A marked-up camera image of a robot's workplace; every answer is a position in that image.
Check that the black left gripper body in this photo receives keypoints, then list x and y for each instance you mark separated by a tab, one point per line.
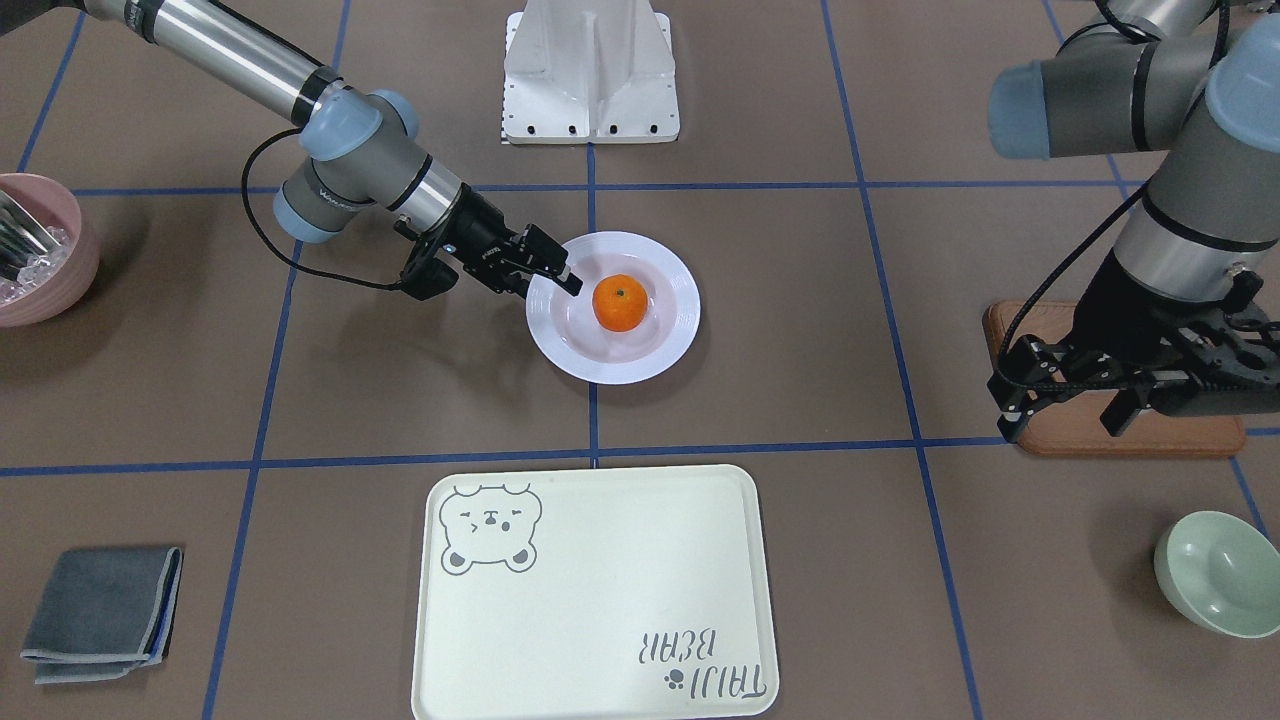
1112	292

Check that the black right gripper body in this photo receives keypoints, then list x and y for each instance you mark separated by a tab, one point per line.
484	236

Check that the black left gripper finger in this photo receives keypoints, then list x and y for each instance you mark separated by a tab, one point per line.
1124	408
1030	374

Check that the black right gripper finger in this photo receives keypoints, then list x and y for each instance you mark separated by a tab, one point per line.
424	275
533	252

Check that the orange mandarin fruit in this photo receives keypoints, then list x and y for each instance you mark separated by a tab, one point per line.
620	303

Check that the white round plate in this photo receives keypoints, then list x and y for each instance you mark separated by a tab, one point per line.
565	327

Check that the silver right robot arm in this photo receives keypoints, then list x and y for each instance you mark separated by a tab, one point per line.
361	152

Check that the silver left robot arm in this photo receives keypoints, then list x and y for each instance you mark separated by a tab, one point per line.
1164	76

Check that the cream bear print tray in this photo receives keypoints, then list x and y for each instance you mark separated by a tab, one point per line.
633	593

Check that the wooden cutting board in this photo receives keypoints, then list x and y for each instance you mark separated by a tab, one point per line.
1075	429

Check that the green ceramic bowl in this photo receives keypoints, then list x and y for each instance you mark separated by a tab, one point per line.
1221	573

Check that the pink bowl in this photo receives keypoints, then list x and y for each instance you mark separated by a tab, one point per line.
51	203

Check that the metal utensils in pink bowl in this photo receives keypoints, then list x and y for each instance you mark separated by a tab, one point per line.
31	253

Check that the grey folded cloth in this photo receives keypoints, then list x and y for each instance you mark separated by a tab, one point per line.
104	612

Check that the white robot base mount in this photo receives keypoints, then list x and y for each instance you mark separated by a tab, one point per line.
581	72

